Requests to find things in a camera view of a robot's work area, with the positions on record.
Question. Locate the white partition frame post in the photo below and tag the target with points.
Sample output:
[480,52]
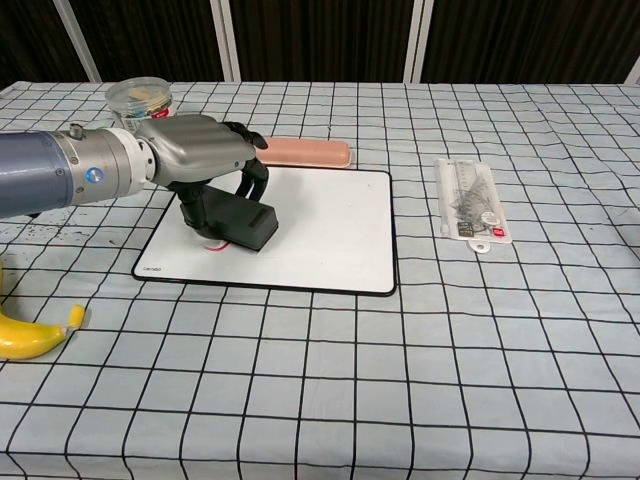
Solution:
[634,65]
[419,40]
[226,40]
[77,37]

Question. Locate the clear ruler set pouch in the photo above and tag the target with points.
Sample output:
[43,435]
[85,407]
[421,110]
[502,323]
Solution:
[470,202]

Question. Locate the white dry-erase board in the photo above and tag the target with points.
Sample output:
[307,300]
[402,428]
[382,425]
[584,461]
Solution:
[320,235]

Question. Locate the white grid checked tablecloth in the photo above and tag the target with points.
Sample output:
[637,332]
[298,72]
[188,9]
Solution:
[400,375]

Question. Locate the dark grey board eraser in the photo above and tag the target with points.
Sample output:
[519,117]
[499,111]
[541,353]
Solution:
[245,220]

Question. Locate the yellow toy banana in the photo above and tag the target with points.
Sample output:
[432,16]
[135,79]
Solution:
[30,337]

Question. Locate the clear plastic jar of clips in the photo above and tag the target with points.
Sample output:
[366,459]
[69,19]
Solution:
[140,102]

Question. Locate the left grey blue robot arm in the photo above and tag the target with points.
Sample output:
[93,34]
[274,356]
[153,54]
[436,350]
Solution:
[60,167]

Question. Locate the pink pencil case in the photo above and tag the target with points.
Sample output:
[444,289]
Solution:
[310,151]

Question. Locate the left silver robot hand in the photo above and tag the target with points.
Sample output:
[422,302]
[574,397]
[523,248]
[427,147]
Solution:
[200,147]

